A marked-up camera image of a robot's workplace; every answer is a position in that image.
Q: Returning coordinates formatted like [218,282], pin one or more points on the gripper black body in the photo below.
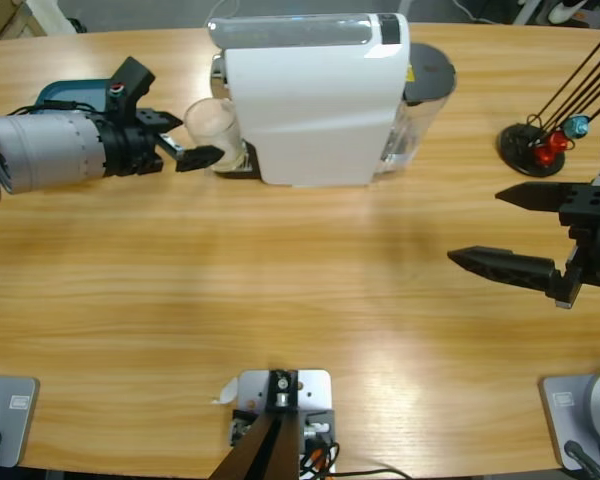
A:
[595,220]
[130,147]

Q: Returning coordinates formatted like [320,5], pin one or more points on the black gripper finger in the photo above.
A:
[505,267]
[535,196]
[162,120]
[195,156]

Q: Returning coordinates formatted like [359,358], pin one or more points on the clear drinking glass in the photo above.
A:
[212,125]

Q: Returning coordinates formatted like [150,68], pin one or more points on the white capsule coffee machine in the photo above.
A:
[305,100]

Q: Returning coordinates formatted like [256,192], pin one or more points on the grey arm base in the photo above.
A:
[560,415]
[15,425]

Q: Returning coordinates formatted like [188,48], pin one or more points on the blue coffee capsule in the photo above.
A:
[576,126]

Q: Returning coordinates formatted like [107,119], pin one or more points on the black capsule stand with rods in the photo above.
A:
[515,140]

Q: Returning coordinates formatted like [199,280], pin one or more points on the teal plastic tray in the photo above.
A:
[75,90]

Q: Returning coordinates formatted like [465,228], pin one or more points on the clear water tank black lid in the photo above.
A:
[430,70]

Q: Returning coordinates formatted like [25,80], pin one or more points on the white background equipment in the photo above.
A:
[565,10]

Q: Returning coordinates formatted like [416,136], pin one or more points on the white paper tag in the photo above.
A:
[227,392]

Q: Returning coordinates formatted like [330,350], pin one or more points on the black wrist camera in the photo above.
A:
[130,85]

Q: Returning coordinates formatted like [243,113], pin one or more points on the white block with dark post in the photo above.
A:
[315,387]

